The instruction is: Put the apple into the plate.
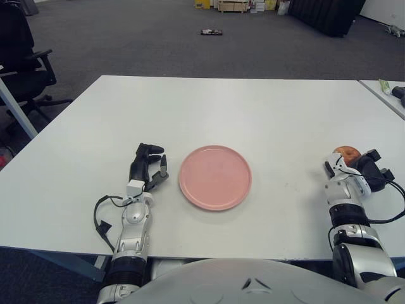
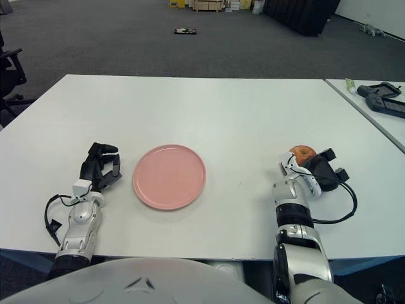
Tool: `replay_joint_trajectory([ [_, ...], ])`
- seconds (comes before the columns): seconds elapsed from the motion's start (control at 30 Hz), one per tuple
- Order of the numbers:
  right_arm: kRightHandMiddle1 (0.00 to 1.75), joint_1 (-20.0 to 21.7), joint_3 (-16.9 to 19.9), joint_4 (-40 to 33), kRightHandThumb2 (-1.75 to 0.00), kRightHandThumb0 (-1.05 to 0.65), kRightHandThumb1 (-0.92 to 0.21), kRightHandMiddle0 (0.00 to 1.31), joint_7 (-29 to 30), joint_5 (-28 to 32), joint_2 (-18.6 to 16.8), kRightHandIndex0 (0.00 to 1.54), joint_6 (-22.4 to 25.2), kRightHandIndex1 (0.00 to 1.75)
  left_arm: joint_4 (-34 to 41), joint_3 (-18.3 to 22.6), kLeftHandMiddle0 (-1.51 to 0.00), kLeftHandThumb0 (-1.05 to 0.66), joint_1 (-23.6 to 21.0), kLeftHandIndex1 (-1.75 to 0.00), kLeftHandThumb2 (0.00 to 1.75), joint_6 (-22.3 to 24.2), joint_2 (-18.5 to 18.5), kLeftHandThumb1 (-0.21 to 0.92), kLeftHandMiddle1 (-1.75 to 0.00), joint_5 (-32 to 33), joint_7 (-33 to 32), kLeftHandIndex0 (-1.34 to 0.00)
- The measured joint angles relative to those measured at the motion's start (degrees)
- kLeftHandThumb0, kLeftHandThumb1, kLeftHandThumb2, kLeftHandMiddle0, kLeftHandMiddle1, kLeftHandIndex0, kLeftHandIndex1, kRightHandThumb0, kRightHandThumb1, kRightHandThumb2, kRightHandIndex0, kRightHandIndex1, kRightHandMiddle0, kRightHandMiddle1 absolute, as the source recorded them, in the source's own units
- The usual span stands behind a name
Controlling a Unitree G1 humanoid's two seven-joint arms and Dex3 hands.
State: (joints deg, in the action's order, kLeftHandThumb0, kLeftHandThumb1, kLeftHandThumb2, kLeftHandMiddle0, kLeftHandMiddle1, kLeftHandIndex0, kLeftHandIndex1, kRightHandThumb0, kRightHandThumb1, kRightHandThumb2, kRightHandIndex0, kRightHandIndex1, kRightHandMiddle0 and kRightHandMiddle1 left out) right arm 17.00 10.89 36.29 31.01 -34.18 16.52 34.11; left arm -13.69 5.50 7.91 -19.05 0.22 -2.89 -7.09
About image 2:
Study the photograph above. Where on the wooden crate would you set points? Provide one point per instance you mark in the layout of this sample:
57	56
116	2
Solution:
209	5

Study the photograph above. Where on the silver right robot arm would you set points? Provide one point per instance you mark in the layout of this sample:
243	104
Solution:
297	247

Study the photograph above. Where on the black handheld controller with screen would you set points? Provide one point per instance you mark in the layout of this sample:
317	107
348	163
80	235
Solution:
375	102

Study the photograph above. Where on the black flat device on floor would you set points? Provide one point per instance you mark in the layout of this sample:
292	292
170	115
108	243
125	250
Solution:
185	31

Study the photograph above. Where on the green white tube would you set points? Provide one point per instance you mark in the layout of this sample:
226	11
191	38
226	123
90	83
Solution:
350	85

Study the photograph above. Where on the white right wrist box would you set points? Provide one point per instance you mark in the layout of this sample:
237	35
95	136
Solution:
286	161

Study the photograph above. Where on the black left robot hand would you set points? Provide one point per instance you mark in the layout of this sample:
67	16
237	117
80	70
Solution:
90	169

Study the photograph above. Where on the grey robot torso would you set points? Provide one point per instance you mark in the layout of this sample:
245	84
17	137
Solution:
136	285

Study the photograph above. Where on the yellow cardboard box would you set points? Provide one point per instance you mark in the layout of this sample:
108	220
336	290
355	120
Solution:
177	3

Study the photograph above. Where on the pink round plate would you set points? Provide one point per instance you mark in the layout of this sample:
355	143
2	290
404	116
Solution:
169	177

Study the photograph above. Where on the grey plush toy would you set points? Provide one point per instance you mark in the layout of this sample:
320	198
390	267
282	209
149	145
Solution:
370	30

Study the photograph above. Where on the black curtain partition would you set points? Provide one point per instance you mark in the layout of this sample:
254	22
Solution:
300	16

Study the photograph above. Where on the black office chair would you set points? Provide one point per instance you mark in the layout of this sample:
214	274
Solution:
9	76

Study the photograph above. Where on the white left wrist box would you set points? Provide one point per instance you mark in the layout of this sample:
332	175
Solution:
81	187

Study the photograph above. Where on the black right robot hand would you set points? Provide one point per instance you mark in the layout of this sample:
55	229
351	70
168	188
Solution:
324	174

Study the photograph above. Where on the red yellow apple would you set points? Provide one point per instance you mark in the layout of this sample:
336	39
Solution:
303	152

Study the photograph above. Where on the blue grey table frame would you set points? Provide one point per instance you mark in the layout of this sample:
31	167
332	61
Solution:
364	264

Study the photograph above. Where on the white plastic bag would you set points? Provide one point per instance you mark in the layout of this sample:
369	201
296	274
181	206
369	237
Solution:
257	7

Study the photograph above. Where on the black handheld controller with frame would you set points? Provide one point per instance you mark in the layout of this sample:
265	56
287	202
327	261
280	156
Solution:
364	89

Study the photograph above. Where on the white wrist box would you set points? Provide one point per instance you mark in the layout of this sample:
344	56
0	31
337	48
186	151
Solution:
81	187
286	161

